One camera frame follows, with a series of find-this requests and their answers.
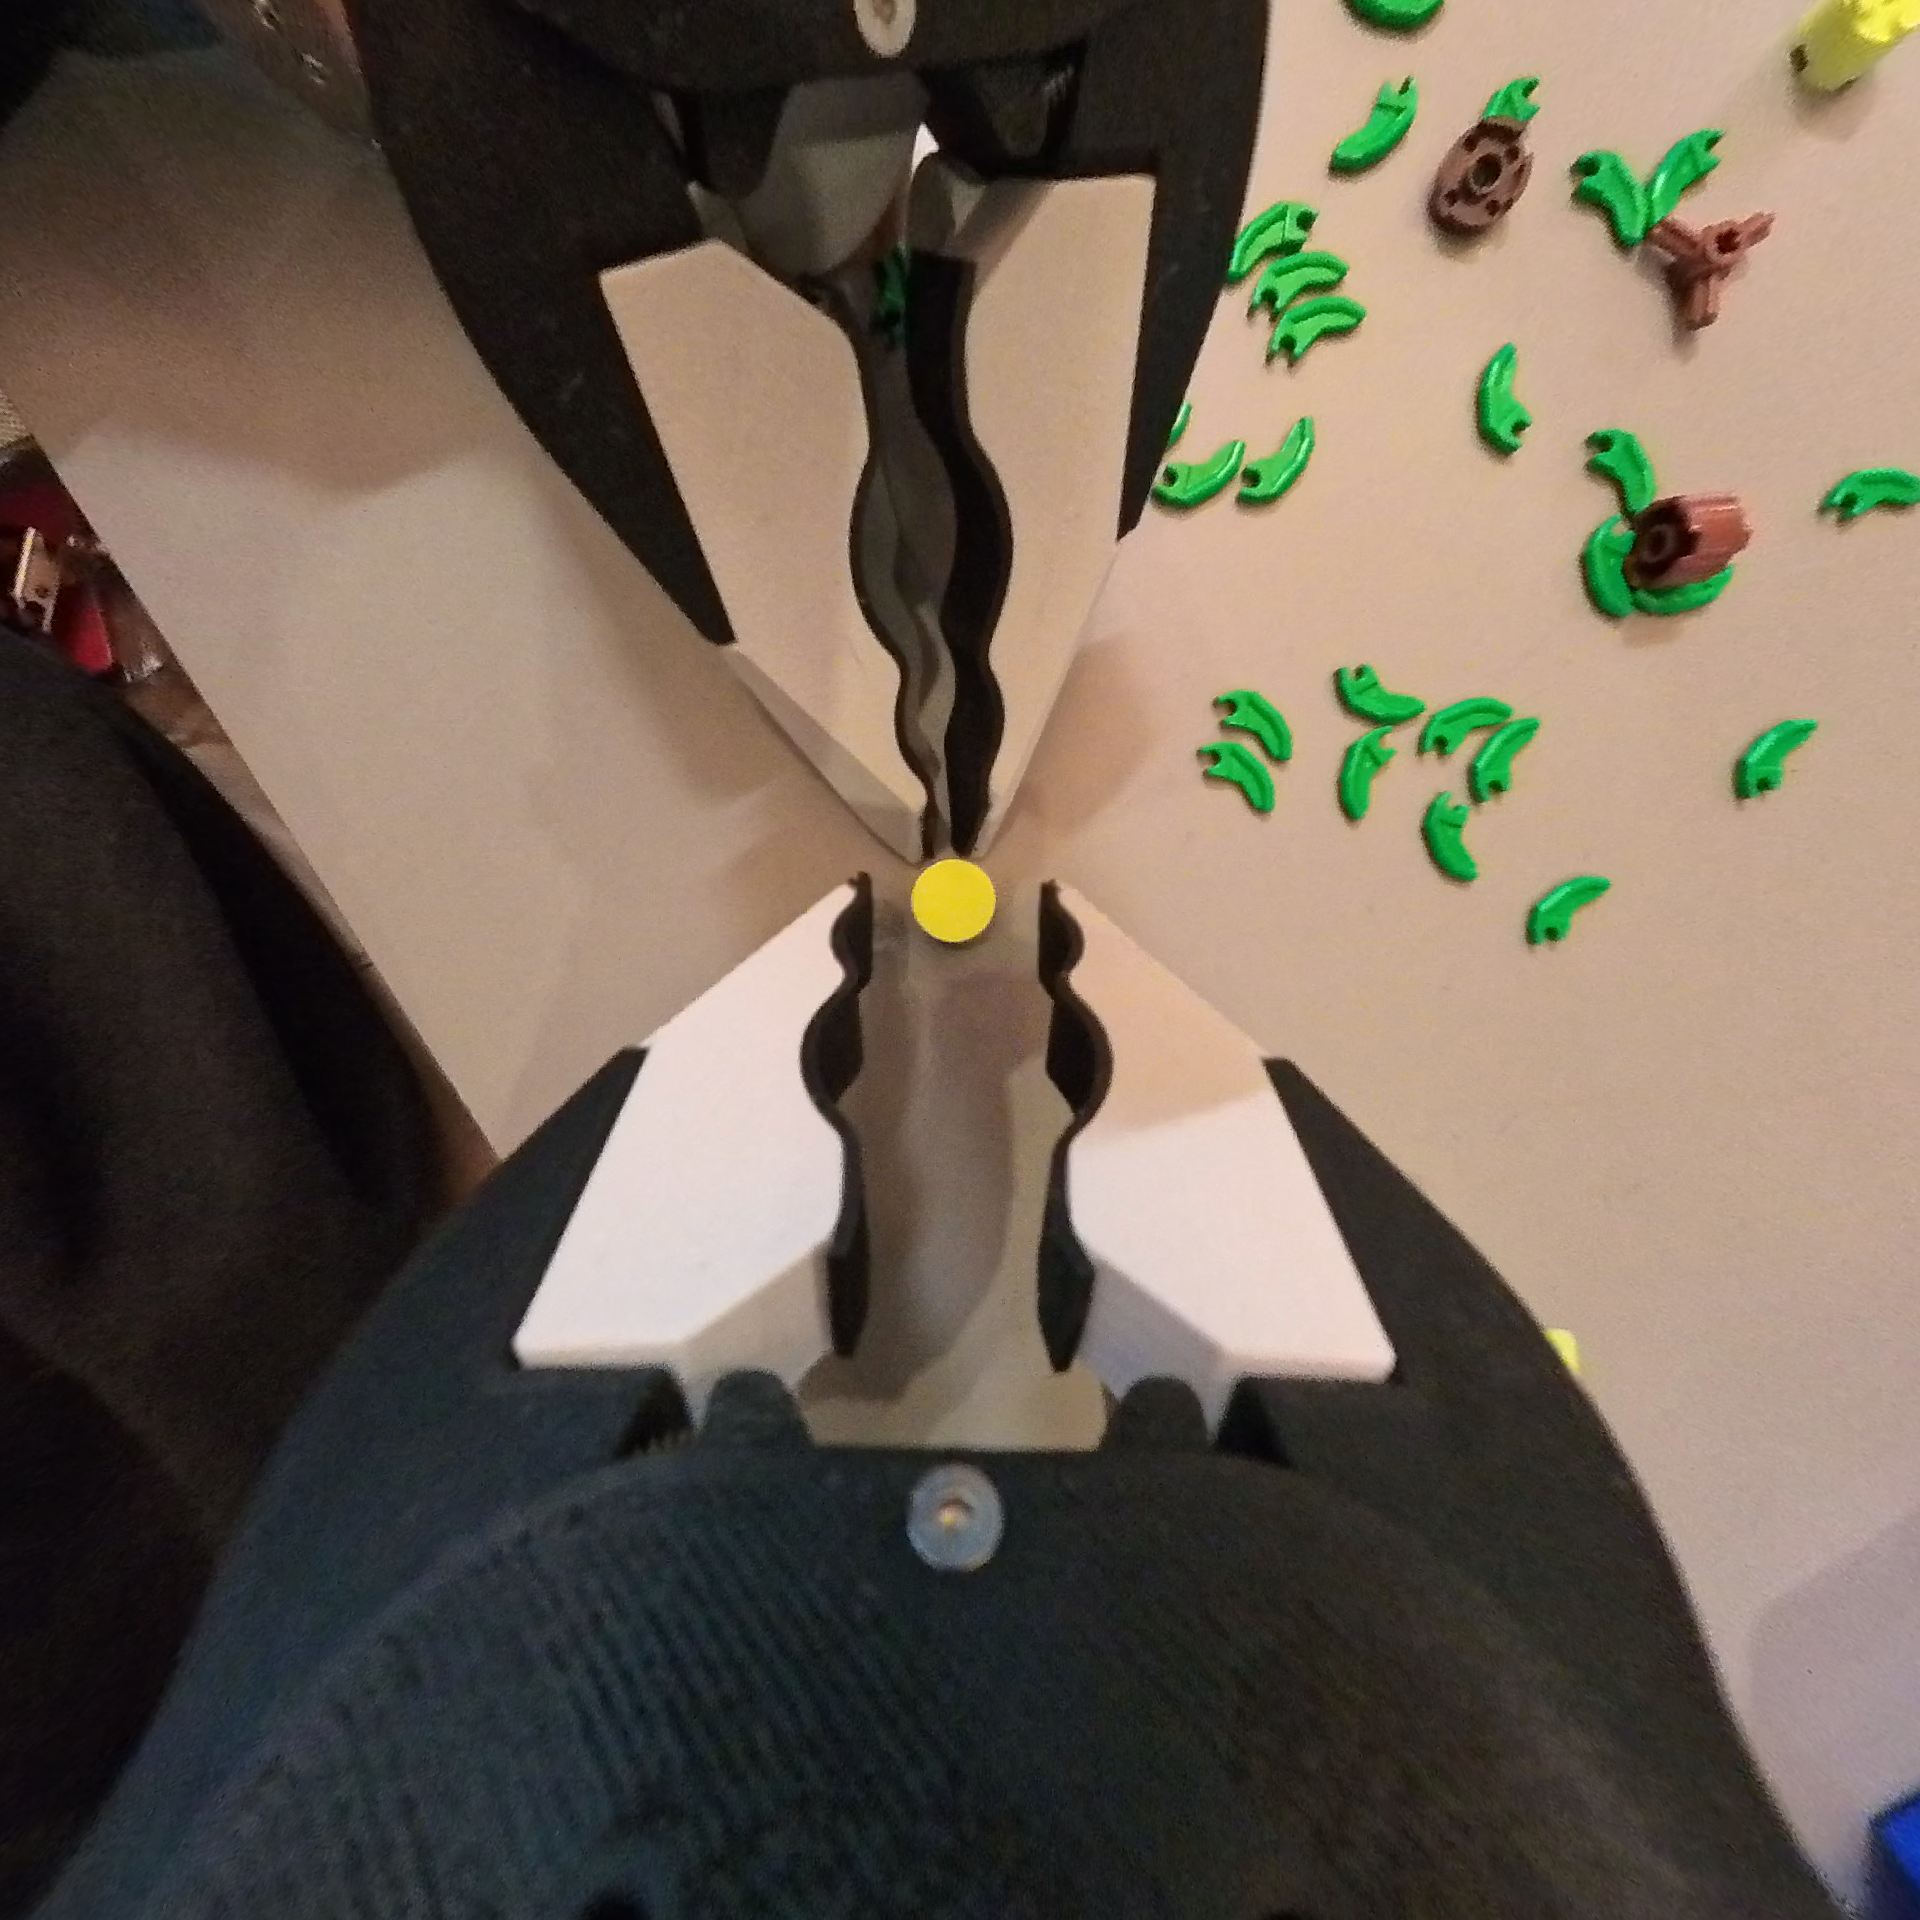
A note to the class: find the brown round piece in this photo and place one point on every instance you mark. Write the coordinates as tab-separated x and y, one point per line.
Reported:
1482	177

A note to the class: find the person's black clothed body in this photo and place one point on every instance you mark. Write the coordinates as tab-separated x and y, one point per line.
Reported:
182	1049

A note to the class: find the brown block on green leaves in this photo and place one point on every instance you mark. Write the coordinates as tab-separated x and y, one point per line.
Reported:
1688	534

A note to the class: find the blue plastic bin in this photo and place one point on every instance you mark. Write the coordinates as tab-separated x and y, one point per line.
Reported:
1898	1852

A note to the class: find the yellow round tile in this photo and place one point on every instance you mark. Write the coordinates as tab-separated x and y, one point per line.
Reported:
954	899

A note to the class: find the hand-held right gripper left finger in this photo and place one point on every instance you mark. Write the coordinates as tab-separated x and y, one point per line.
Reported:
675	1215

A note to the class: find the brown branch piece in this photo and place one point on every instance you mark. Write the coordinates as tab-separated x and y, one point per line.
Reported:
1711	264

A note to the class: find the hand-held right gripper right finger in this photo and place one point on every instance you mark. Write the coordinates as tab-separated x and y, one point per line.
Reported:
1217	1215

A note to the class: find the scattered green leaf pieces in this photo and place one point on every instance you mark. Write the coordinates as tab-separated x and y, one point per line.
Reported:
1259	721

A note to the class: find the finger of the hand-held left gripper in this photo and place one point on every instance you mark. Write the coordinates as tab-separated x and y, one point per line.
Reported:
1066	376
734	433

